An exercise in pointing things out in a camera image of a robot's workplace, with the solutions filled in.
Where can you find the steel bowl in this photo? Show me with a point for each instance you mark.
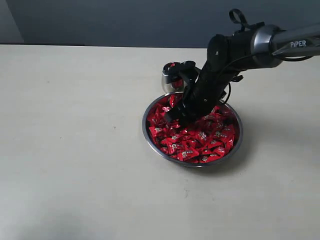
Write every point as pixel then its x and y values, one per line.
pixel 204 136

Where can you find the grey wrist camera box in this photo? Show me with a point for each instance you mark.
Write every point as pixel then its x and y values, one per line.
pixel 187 70

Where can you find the stainless steel cup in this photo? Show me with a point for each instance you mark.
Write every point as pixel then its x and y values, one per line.
pixel 170 74

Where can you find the red candy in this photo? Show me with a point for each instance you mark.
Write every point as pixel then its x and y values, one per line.
pixel 178 84
pixel 187 154
pixel 227 132
pixel 157 132

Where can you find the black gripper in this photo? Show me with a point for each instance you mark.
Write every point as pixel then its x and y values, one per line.
pixel 199 99

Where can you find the red wrapped candy front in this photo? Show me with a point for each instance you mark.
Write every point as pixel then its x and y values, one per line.
pixel 187 154

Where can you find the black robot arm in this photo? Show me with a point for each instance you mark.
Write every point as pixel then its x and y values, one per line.
pixel 254 47

